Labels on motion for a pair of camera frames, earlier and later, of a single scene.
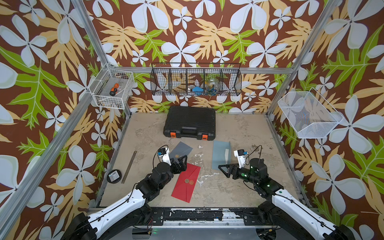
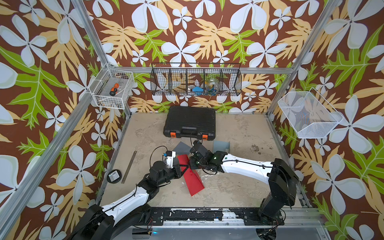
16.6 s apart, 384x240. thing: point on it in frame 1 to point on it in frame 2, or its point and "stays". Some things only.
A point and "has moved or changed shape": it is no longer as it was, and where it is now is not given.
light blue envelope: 221,153 stays
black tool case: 184,122 stays
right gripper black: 234,166 to 191,160
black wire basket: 195,79 stays
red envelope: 186,183 has moved or changed shape
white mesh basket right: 308,114 stays
